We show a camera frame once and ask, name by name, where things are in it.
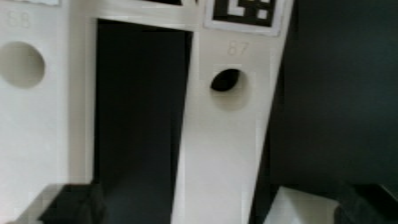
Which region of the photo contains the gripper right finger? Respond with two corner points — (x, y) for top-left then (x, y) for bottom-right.
(334, 183), (398, 224)

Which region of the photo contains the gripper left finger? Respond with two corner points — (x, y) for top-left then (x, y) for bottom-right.
(37, 182), (110, 224)

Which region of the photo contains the white chair back piece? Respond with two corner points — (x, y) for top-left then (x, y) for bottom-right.
(0, 0), (293, 224)

